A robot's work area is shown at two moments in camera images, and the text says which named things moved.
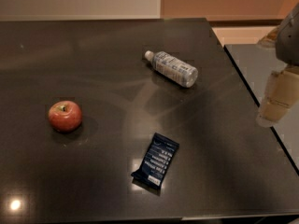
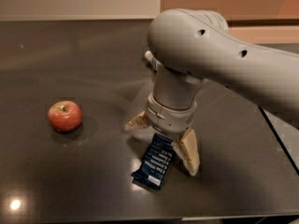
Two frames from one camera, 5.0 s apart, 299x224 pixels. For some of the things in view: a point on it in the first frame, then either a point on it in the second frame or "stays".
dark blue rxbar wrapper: (157, 161) stays
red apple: (64, 116) stays
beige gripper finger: (282, 93) → (171, 121)
